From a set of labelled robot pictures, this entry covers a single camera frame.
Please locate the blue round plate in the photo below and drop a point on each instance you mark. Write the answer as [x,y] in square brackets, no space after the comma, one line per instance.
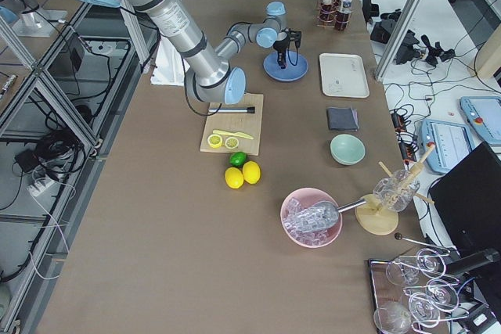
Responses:
[297,67]

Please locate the clear glass mug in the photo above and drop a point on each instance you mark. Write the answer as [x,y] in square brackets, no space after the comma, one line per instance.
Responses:
[397,191]

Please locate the wire wine glass rack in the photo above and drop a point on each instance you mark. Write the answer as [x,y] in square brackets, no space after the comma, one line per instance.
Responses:
[414,292]

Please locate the blue teach pendant right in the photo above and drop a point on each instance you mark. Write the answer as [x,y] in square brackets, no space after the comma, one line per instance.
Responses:
[453,142]

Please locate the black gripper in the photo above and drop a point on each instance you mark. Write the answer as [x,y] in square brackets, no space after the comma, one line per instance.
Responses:
[280,46]

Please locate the cream rabbit tray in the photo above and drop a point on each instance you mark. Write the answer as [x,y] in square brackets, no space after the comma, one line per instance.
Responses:
[343,75]

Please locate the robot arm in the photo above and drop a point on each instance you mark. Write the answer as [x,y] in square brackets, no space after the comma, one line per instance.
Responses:
[210,78]

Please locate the steel muddler black tip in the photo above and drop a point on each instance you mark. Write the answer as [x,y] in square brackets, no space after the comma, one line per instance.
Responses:
[249,109]

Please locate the tea bottle front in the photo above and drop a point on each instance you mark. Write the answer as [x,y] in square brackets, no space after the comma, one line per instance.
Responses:
[343,14]

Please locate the lemon slice upper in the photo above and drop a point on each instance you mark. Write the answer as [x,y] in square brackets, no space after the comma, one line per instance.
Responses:
[232,142]

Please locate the copper wire bottle rack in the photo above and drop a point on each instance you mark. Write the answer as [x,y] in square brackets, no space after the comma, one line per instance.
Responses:
[334,14]

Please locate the grey folded cloth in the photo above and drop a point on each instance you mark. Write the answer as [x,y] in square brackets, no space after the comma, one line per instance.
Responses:
[342,119]

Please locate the wooden stand with base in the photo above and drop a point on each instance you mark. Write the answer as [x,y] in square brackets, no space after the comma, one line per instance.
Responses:
[373,216]

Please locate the green bowl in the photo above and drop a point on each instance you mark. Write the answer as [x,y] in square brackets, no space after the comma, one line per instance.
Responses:
[347,149]

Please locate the yellow lemon lower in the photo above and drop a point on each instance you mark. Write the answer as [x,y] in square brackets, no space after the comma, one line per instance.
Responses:
[234,177]

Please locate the yellow lemon upper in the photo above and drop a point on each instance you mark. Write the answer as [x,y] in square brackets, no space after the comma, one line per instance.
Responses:
[251,172]

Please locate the aluminium frame post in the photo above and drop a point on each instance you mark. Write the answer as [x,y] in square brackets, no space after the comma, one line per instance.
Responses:
[396,38]

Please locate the black laptop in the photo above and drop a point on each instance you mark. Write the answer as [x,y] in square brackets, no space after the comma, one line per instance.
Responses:
[467,200]

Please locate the green lime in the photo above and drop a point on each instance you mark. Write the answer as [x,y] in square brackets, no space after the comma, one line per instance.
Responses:
[238,159]

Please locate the yellow plastic knife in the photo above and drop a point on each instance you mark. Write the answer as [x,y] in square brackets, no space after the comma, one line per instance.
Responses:
[238,134]

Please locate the pink bowl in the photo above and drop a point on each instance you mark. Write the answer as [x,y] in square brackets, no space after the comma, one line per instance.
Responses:
[308,220]

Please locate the yellow lemon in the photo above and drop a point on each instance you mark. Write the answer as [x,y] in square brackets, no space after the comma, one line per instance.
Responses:
[234,177]
[251,172]

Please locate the lemon half lower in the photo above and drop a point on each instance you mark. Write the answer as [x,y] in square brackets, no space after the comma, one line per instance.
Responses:
[215,141]

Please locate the wooden cutting board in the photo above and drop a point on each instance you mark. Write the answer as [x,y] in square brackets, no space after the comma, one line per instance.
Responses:
[248,123]

